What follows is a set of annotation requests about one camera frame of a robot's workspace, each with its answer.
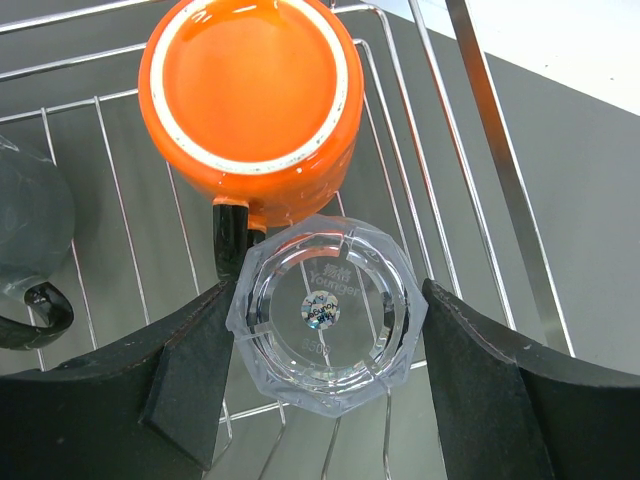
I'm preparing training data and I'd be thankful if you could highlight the large clear plastic cup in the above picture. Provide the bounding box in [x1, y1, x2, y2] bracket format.
[226, 215, 428, 418]

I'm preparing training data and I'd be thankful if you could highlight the orange mug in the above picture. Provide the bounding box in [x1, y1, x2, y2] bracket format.
[138, 1, 365, 280]

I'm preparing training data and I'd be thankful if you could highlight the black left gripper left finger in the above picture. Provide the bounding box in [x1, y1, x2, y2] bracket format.
[1, 282, 235, 479]

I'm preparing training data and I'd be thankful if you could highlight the wire dish rack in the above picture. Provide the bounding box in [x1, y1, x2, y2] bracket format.
[1, 1, 544, 479]

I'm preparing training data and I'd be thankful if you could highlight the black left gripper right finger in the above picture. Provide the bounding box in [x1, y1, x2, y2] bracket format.
[422, 280, 639, 479]

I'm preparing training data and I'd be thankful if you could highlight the grey mug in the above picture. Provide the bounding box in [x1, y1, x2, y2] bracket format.
[1, 137, 75, 350]

